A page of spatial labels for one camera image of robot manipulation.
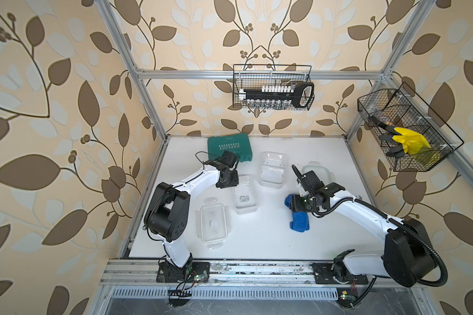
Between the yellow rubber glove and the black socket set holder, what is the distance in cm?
35

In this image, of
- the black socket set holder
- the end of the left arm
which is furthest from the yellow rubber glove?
the end of the left arm

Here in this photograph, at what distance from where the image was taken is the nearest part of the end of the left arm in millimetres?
681

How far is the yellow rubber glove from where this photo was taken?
2.19 ft

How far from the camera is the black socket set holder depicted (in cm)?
82

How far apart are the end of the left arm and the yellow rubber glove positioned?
57cm

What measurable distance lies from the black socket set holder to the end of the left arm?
0.28 m

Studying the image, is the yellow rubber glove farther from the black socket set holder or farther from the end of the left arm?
the end of the left arm
